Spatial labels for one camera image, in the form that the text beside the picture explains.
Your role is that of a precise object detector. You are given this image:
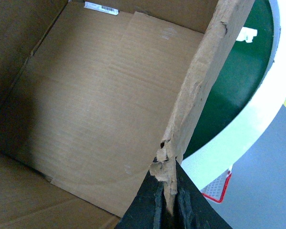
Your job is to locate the red plastic crate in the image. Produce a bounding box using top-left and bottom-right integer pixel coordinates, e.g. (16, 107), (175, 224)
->
(201, 166), (233, 204)

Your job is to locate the white paper scrap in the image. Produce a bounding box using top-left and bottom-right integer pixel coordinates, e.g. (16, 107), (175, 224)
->
(236, 27), (258, 43)

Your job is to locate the white conveyor outer rim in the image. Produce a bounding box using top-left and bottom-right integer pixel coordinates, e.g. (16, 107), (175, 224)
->
(182, 0), (286, 189)

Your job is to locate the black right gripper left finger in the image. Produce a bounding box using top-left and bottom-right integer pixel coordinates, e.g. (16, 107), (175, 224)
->
(115, 172), (163, 229)

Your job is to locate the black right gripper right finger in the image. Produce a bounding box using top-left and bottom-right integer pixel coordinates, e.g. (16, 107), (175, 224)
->
(174, 162), (231, 229)

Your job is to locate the brown cardboard box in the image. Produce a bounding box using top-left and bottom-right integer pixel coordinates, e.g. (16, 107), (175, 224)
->
(0, 0), (253, 229)

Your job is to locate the white barcode label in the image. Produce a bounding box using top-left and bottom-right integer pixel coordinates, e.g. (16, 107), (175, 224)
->
(84, 1), (119, 16)

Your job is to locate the green round conveyor belt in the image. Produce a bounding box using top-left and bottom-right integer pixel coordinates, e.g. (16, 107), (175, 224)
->
(184, 0), (274, 158)

